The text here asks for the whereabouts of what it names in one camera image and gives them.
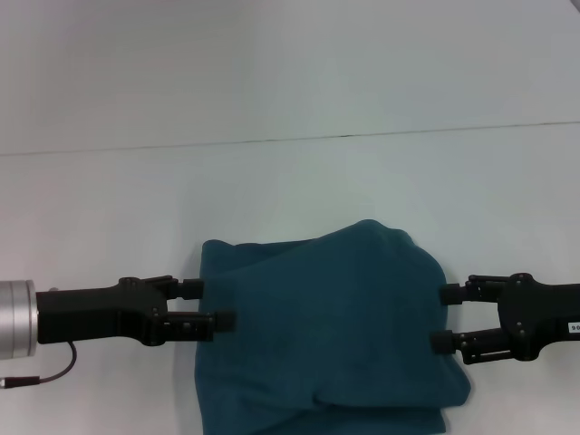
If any teal t-shirt with FREE print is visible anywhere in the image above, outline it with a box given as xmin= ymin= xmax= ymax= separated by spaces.
xmin=192 ymin=218 xmax=473 ymax=435

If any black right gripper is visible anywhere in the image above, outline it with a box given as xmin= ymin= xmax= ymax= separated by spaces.
xmin=430 ymin=272 xmax=580 ymax=366

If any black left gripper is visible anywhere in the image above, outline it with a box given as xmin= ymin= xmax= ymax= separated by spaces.
xmin=34 ymin=274 xmax=237 ymax=348

